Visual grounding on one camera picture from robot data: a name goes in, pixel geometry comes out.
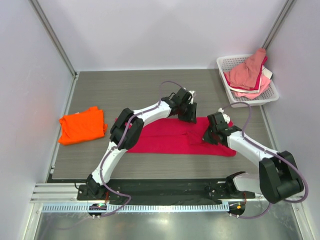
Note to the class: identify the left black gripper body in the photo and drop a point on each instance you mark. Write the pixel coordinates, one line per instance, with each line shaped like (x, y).
(182, 105)

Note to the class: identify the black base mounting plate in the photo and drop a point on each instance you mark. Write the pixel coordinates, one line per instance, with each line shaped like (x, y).
(215, 188)

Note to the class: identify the aluminium front rail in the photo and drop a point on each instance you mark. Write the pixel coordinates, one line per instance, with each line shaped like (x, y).
(66, 192)

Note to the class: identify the folded orange t shirt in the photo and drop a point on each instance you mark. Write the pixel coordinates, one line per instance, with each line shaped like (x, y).
(83, 126)

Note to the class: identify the light pink t shirt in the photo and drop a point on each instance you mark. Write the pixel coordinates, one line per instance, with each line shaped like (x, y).
(265, 82)

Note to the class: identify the white plastic basket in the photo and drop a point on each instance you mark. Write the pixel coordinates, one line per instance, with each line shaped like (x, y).
(226, 63)

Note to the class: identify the crimson red t shirt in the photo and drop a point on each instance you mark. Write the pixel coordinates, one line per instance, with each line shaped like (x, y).
(173, 136)

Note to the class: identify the right aluminium frame post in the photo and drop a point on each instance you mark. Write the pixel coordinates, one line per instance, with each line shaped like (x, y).
(280, 19)

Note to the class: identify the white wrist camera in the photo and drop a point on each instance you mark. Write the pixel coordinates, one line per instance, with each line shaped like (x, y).
(225, 116)
(190, 96)

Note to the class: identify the left aluminium frame post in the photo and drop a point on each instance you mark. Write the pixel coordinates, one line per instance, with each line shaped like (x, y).
(52, 35)

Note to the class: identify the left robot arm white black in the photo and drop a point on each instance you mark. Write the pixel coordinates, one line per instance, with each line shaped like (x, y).
(127, 129)

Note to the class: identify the white slotted cable duct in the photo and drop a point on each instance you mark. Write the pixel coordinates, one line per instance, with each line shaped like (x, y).
(106, 208)

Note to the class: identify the aluminium frame post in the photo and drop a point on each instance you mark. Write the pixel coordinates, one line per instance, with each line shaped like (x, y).
(280, 19)
(52, 35)

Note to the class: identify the salmon pink t shirt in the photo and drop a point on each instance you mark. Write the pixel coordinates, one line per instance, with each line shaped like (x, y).
(246, 75)

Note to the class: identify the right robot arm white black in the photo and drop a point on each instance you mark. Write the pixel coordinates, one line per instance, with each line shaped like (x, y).
(277, 178)

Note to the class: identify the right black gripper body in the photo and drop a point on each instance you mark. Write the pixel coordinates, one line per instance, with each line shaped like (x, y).
(211, 128)

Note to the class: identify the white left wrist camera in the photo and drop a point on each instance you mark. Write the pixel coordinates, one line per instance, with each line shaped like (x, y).
(190, 96)

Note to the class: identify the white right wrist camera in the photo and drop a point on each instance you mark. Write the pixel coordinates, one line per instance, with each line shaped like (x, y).
(225, 116)

